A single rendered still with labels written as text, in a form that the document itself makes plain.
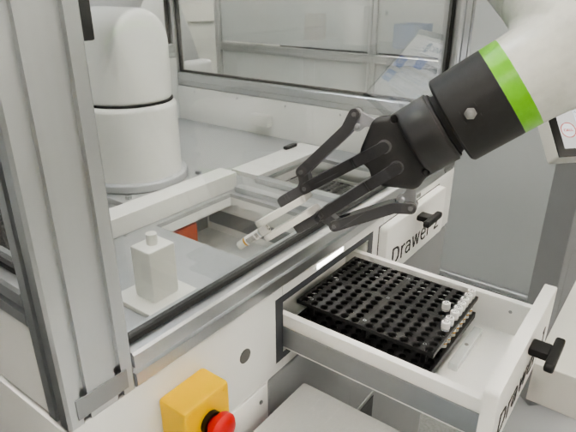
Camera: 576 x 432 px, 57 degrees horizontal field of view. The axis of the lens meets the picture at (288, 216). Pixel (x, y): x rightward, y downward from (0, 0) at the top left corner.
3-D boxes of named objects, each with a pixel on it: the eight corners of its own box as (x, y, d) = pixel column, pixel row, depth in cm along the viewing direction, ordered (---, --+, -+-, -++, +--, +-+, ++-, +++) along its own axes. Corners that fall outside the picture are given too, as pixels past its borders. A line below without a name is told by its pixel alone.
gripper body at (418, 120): (468, 153, 57) (393, 195, 61) (428, 86, 57) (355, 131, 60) (468, 165, 50) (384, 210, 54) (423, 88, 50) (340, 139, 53)
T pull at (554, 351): (564, 346, 71) (567, 338, 71) (551, 376, 66) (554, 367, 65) (536, 336, 73) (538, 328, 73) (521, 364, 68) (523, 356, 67)
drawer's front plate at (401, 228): (441, 230, 124) (447, 185, 119) (383, 280, 102) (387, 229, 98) (434, 228, 125) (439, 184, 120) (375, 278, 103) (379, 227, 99)
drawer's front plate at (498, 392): (543, 345, 84) (558, 285, 80) (484, 466, 63) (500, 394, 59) (532, 340, 85) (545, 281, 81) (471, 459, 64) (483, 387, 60)
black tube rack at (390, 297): (472, 330, 85) (478, 296, 82) (428, 393, 72) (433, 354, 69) (352, 287, 97) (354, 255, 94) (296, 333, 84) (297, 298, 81)
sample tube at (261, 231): (240, 251, 64) (268, 233, 62) (234, 243, 64) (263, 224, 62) (243, 248, 65) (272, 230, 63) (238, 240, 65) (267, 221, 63)
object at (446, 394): (531, 338, 83) (538, 305, 81) (476, 441, 65) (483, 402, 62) (320, 264, 105) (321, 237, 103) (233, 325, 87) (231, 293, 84)
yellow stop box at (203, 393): (235, 428, 66) (232, 382, 63) (193, 466, 61) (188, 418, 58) (206, 410, 69) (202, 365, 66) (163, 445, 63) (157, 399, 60)
